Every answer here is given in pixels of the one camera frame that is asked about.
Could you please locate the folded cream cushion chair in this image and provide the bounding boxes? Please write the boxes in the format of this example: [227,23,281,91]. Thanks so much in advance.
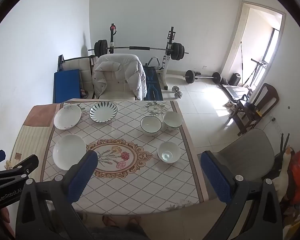
[57,54,97,99]

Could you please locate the person's dark pants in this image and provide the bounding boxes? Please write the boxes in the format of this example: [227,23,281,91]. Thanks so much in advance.
[85,226,151,240]

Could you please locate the short barbell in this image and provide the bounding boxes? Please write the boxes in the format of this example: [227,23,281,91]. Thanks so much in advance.
[184,70,222,84]

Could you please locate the striped black-white plate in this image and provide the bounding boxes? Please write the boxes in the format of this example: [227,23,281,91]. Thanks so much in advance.
[89,101,118,124]

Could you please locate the barbell with black plates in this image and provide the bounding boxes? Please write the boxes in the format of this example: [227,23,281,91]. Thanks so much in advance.
[88,39,190,61]

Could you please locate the floral tablecloth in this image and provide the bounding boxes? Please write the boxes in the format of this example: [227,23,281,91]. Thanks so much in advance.
[41,100,208,216]

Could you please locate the person's left foot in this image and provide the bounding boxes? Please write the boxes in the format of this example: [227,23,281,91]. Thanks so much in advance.
[102,215,120,228]

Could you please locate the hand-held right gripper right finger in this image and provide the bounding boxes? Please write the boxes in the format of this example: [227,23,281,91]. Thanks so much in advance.
[200,151,283,240]

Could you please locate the white puffer jacket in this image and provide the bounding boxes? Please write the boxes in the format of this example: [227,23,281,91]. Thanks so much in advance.
[92,54,147,101]

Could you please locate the plain white bowl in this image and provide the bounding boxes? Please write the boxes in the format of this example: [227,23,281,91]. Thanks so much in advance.
[157,141,182,164]

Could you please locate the beige patchwork cloth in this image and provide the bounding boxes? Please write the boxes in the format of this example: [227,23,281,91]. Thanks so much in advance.
[10,104,64,180]

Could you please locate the white goose toy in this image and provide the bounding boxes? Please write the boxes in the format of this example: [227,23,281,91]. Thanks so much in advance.
[274,147,295,203]

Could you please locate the person's left hand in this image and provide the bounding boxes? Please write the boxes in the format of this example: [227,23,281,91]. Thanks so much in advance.
[0,206,15,238]

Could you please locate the person's foot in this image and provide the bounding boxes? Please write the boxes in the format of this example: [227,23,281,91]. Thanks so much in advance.
[126,216,142,228]
[102,215,120,228]

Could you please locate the speckled white plate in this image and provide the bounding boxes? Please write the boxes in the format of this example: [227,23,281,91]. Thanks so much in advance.
[54,104,82,130]

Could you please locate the dark wooden chair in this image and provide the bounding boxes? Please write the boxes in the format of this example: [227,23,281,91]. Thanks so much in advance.
[230,83,280,137]

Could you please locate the treadmill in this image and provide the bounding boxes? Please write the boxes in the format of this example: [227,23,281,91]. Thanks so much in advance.
[220,83,256,101]

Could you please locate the grey upholstered chair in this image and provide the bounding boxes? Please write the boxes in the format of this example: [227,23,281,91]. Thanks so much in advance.
[197,128,276,202]

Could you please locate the blue folded mat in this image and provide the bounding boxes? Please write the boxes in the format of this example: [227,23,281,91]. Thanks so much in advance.
[52,69,81,104]

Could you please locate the plain white plate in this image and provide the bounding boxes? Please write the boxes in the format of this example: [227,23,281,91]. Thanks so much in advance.
[52,134,87,171]

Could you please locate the black rimmed white bowl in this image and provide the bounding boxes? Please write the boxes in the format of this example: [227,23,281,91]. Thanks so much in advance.
[140,116,162,136]

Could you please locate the black box appliance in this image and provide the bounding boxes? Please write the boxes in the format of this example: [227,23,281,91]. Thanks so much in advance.
[230,73,242,86]

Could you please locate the dark blue weight bench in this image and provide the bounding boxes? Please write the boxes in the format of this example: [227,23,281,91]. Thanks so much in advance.
[142,65,164,101]

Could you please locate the person's right foot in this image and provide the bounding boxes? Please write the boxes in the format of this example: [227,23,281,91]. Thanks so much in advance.
[126,216,142,228]

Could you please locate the blue rimmed white bowl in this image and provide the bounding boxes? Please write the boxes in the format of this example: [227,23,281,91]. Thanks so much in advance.
[163,111,183,132]

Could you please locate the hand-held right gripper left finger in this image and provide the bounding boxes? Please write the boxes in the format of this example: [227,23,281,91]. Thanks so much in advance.
[15,150,98,240]

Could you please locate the barbell on rack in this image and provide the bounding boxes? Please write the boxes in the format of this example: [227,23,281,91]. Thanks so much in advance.
[107,23,177,91]

